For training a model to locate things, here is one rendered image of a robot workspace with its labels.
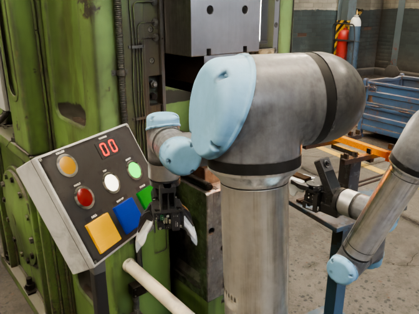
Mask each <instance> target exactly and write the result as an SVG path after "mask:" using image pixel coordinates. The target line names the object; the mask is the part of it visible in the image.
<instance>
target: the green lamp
mask: <svg viewBox="0 0 419 314"><path fill-rule="evenodd" d="M128 168H129V172H130V174H131V175H132V176H133V177H135V178H138V177H139V176H140V174H141V171H140V167H139V166H138V165H137V164H136V163H130V164H129V167H128Z"/></svg>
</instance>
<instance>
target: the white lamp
mask: <svg viewBox="0 0 419 314"><path fill-rule="evenodd" d="M105 184H106V186H107V187H108V188H109V190H111V191H116V190H117V189H118V180H117V178H116V177H115V176H114V175H112V174H108V175H107V176H106V177H105Z"/></svg>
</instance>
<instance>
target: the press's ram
mask: <svg viewBox="0 0 419 314"><path fill-rule="evenodd" d="M260 12H261V0H163V34H164V53H166V54H174V55H182V56H187V57H199V56H206V55H221V54H235V53H243V52H257V51H259V30H260Z"/></svg>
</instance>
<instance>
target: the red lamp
mask: <svg viewBox="0 0 419 314"><path fill-rule="evenodd" d="M77 199H78V201H79V202H80V203H81V205H83V206H90V205H91V204H92V201H93V197H92V194H91V193H90V191H89V190H87V189H84V188H82V189H80V190H79V191H78V193H77Z"/></svg>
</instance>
